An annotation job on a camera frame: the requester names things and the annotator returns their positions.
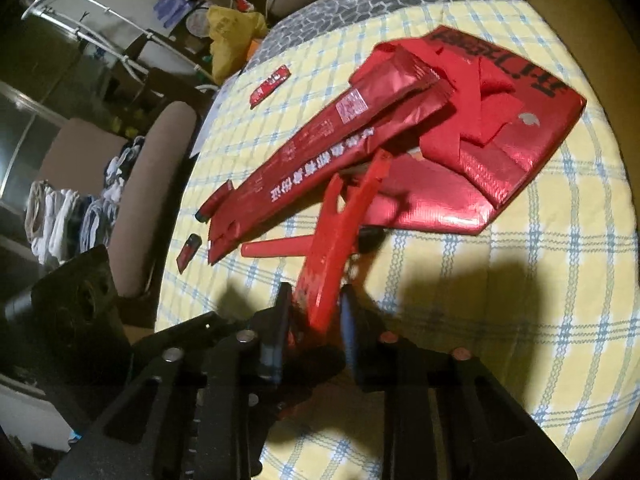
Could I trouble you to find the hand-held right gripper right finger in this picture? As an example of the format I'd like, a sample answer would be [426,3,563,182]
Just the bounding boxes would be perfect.
[340,286,578,480]

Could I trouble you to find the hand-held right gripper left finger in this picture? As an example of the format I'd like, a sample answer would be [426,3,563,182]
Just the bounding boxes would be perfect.
[52,282,293,480]

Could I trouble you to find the red paper strip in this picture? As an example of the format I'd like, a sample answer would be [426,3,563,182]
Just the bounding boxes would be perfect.
[294,149,392,347]

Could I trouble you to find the red foil gift bag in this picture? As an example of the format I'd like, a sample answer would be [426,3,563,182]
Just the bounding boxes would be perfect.
[350,25,587,237]

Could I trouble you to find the yellow plaid covered desktop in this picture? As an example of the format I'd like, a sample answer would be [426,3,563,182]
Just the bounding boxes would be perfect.
[154,0,640,480]

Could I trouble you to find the pile of clothes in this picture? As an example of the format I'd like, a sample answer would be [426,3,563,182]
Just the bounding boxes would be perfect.
[24,135,147,267]

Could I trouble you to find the white cabinet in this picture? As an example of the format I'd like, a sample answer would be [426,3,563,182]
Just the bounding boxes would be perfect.
[0,374,77,457]

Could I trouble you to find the brown upholstered chair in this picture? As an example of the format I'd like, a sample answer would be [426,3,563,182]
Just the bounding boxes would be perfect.
[41,101,199,312]

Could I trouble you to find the long red foil packet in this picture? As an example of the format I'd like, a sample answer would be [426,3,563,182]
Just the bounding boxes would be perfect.
[206,44,453,265]

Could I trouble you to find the flat red printed packet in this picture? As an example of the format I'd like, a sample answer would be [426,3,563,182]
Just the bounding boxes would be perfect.
[249,65,292,109]

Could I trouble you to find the white drying rack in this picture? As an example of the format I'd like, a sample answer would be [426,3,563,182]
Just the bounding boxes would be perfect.
[20,0,217,87]

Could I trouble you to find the red cloth ribbon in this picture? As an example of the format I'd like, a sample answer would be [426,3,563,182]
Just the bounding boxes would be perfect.
[350,42,526,148]

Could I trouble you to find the white round plate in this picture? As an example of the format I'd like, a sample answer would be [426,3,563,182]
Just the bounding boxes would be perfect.
[184,10,212,39]

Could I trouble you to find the yellow plastic bag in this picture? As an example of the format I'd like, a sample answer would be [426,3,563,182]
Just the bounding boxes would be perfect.
[206,5,269,86]

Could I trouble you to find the grey patterned cloth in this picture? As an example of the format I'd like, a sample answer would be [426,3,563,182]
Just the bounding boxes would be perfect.
[240,0,521,77]

